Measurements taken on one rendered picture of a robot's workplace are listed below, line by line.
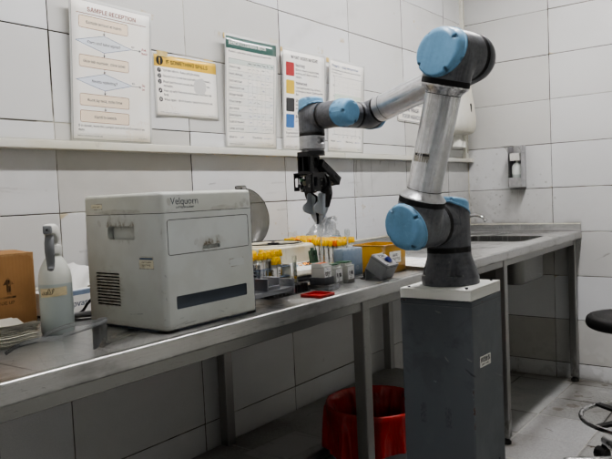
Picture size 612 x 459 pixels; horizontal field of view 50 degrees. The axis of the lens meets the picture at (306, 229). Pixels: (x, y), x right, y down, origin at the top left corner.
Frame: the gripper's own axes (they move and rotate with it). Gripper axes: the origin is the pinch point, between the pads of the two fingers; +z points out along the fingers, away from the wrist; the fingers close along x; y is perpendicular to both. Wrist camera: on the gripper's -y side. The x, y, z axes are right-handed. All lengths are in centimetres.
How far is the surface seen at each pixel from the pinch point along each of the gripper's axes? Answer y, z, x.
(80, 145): 43, -25, -53
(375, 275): -20.0, 18.8, 6.2
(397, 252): -41.4, 13.8, 2.2
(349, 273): -13.0, 17.6, 0.9
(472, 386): 4, 42, 48
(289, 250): -11.3, 10.7, -21.3
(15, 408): 100, 26, 8
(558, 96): -241, -58, 0
